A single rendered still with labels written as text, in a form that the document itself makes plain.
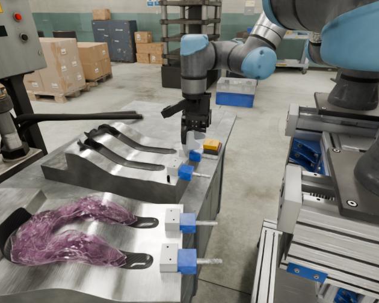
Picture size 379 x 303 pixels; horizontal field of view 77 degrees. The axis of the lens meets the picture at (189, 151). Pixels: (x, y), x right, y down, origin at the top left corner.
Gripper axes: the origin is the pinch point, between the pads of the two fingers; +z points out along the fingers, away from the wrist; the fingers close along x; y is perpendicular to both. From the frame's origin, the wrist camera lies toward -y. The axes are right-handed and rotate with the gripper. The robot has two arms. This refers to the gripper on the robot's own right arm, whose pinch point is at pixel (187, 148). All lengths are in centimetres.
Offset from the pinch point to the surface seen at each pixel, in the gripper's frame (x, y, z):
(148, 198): -17.8, -6.9, 9.5
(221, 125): 47.8, 3.6, 11.2
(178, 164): -11.0, 0.9, -0.6
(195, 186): -5.8, 4.6, 11.1
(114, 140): -4.1, -26.3, -0.9
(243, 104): 308, -6, 87
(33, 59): 25, -85, -21
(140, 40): 600, -334, 30
